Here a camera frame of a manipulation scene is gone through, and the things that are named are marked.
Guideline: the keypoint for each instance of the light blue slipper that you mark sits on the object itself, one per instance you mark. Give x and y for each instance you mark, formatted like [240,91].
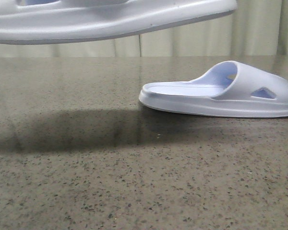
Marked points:
[38,22]
[228,89]

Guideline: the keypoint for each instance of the pale green curtain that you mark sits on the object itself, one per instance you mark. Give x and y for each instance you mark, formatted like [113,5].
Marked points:
[257,27]

